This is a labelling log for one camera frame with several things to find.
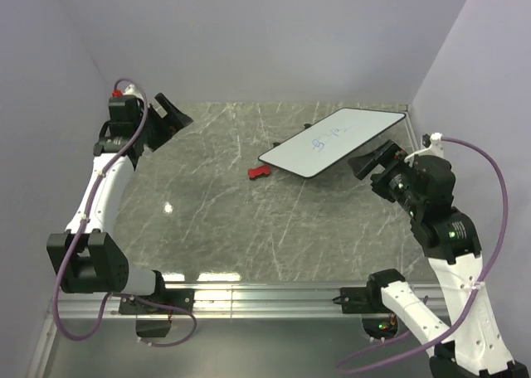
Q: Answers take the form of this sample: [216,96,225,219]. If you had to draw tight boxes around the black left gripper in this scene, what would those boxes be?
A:
[134,93,192,151]

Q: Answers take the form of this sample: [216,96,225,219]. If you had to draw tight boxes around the aluminium mounting rail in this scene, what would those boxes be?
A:
[59,282,447,320]

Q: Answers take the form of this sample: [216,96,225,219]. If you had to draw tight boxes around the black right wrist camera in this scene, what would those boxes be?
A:
[413,155,455,206]

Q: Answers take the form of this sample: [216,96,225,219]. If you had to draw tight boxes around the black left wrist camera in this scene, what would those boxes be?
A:
[108,95,142,124]

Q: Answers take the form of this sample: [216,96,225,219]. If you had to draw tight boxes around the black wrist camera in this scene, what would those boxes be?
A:
[108,95,142,124]
[413,155,455,206]

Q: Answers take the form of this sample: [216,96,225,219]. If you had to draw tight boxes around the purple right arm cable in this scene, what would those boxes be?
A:
[334,136,509,374]

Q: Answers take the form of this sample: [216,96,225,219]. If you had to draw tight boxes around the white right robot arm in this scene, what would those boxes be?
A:
[348,133,529,377]

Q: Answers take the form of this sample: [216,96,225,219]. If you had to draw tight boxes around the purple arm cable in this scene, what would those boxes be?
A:
[52,77,197,347]
[334,136,509,374]

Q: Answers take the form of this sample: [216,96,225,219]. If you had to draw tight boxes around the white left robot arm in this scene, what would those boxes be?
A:
[46,89,192,313]

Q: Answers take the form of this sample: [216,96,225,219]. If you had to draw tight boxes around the white whiteboard black frame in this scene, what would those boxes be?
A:
[258,108,406,179]

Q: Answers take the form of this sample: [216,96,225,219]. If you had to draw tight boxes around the red bone-shaped eraser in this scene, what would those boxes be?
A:
[247,165,271,181]

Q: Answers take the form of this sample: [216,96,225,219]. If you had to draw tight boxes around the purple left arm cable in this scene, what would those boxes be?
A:
[52,77,197,347]

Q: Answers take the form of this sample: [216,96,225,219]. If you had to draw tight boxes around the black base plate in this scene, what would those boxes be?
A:
[333,287,389,314]
[119,288,195,315]

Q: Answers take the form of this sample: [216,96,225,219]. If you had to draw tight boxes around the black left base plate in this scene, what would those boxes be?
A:
[119,288,195,315]

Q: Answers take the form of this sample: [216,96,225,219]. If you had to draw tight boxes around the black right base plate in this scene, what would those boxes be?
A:
[333,287,389,314]

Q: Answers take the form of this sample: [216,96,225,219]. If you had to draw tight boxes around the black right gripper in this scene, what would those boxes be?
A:
[347,138,422,214]

